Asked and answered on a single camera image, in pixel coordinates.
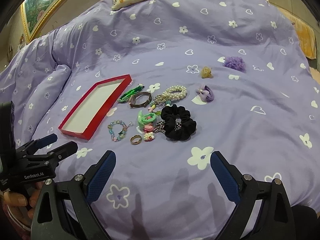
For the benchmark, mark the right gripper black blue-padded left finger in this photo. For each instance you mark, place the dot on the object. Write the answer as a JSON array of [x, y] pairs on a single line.
[[63, 209]]

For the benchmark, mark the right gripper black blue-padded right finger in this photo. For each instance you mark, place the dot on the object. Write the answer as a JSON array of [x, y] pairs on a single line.
[[275, 218]]

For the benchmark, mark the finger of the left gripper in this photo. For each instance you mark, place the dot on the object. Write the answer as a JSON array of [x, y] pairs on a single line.
[[54, 156], [31, 147]]

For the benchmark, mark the black velvet scrunchie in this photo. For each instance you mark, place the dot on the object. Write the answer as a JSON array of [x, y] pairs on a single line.
[[178, 124]]

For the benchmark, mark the yellow translucent hair clip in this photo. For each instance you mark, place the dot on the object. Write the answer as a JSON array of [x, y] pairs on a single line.
[[206, 73]]

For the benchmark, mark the person's left hand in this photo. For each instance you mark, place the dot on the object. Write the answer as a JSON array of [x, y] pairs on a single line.
[[20, 207]]

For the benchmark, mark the red shallow box tray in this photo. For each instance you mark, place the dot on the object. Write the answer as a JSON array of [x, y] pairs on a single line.
[[86, 115]]

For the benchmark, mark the white flower charm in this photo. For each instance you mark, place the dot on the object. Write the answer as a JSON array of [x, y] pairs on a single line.
[[148, 136]]

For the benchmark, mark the rose gold wrist watch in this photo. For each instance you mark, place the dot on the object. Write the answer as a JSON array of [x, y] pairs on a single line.
[[141, 99]]

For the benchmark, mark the purple flower-print duvet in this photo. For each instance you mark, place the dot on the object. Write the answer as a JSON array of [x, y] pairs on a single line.
[[264, 121]]

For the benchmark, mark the purple bow hair clip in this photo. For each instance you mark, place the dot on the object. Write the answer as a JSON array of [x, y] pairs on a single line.
[[205, 93]]

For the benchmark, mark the gold framed painting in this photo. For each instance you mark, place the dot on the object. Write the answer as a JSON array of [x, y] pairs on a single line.
[[35, 13]]

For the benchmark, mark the purple ruffled flower scrunchie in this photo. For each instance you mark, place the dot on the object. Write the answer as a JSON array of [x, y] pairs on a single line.
[[235, 63]]

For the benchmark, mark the orange blanket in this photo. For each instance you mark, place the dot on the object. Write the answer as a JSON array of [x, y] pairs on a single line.
[[305, 34]]

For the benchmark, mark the green pink charm keychain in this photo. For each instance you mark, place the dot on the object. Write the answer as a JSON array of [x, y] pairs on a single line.
[[147, 119]]

